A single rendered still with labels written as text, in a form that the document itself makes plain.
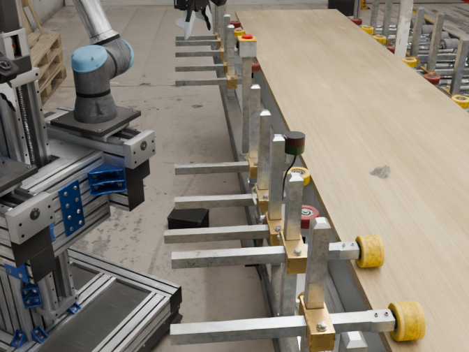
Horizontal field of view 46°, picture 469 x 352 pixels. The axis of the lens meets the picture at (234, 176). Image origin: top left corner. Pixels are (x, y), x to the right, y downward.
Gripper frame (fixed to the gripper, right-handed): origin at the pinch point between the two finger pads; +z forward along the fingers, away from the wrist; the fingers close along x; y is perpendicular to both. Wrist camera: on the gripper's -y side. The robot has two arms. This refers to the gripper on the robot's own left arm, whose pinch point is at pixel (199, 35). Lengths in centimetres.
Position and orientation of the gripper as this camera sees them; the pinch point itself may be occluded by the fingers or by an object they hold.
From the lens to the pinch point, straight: 184.4
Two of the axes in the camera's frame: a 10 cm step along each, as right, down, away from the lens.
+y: -8.8, -2.2, 4.1
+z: 0.0, 8.8, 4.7
